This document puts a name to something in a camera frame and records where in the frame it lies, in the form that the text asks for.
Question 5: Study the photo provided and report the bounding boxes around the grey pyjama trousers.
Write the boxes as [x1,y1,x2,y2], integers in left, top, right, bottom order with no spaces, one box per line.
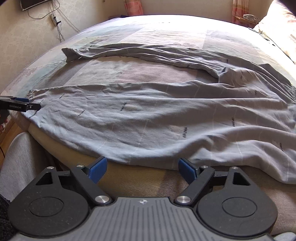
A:
[25,44,295,184]

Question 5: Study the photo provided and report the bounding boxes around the pink striped left curtain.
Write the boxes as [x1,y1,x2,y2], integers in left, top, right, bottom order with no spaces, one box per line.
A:
[124,0,144,16]

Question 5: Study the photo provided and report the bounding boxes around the grey trousered leg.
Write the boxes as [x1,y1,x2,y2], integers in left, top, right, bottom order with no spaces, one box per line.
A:
[0,131,70,202]

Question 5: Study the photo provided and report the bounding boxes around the grey object on nightstand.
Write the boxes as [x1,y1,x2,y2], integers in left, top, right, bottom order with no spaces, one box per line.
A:
[243,14,259,22]

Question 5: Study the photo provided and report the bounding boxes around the pink striped right curtain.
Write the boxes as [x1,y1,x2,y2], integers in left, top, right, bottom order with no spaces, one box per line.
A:
[232,0,249,24]

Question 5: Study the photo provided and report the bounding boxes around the white power strip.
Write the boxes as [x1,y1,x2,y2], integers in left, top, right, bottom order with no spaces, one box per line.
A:
[50,14,58,27]

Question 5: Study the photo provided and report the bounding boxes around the beige pillow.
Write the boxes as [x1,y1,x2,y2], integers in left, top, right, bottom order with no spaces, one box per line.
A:
[254,1,296,63]

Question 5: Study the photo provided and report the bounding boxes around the wooden nightstand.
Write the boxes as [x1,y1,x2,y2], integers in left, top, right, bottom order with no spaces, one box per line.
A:
[234,16,259,28]

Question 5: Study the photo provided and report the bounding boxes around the black wall television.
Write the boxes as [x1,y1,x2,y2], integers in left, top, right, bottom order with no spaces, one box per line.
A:
[20,0,51,11]

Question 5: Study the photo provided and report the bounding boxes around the pink striped curtain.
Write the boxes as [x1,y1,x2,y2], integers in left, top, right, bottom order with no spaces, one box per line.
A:
[232,0,249,24]
[124,0,144,16]

